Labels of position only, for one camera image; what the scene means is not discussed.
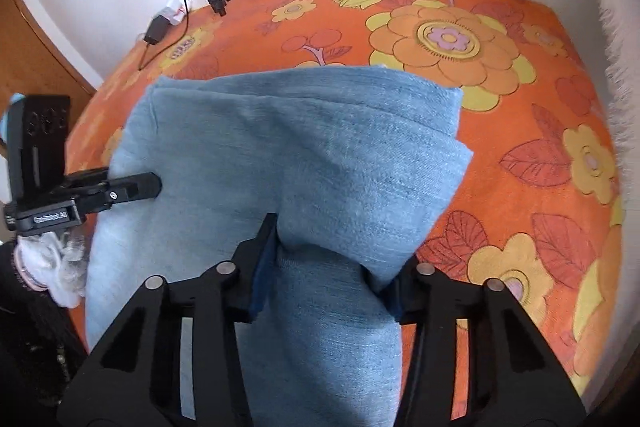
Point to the person's left forearm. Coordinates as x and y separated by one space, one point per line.
25 357

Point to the orange floral tablecloth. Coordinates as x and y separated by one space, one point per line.
500 157

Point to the black power adapter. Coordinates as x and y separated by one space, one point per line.
156 29

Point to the person's left hand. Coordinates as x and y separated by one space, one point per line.
55 267

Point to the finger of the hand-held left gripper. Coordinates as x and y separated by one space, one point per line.
137 187

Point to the light blue denim pants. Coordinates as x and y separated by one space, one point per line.
300 147

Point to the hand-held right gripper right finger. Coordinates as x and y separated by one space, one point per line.
400 302

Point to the green striped white throw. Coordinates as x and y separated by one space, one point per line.
610 7

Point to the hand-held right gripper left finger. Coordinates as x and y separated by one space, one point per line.
262 277

